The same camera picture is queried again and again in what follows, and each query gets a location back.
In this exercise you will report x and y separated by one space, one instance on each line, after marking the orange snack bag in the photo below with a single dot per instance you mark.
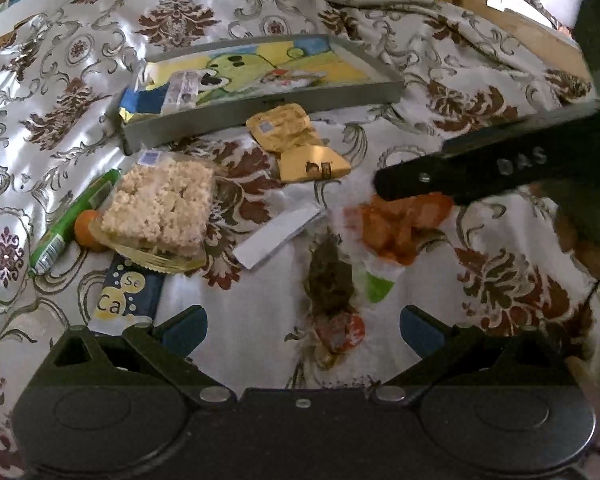
395 230

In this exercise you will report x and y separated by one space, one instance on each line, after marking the yellow snack packet with figure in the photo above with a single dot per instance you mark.
305 162

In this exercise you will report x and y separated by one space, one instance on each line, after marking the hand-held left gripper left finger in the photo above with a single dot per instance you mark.
180 331

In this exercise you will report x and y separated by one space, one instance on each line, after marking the grey tray with cartoon print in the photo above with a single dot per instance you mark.
230 121

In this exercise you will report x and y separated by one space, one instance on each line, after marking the dark seaweed snack packet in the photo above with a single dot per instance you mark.
330 270

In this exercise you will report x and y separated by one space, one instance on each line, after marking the person's right hand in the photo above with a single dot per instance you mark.
582 252

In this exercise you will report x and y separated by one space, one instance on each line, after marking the yellow snack packet with code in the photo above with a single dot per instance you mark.
280 127

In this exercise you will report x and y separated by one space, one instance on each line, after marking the small white snack packet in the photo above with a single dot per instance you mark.
180 91

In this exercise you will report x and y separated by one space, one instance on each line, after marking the small orange fruit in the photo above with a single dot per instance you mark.
86 230

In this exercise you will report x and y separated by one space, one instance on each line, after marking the blue and yellow snack packet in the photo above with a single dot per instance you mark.
145 103

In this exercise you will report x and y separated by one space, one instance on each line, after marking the puffed rice cracker pack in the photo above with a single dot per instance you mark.
155 205

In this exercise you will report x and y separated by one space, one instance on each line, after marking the green sausage stick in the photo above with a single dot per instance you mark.
65 225

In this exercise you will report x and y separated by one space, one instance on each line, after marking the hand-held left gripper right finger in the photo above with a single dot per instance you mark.
420 327

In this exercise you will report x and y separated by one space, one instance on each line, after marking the floral printed blanket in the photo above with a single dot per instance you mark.
55 70

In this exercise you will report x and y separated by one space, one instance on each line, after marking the dark blue packet yellow circles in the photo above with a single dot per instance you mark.
130 290

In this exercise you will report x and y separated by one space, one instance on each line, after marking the white paper strip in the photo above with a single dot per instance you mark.
275 240

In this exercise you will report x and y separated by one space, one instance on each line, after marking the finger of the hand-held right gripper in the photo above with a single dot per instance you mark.
415 177

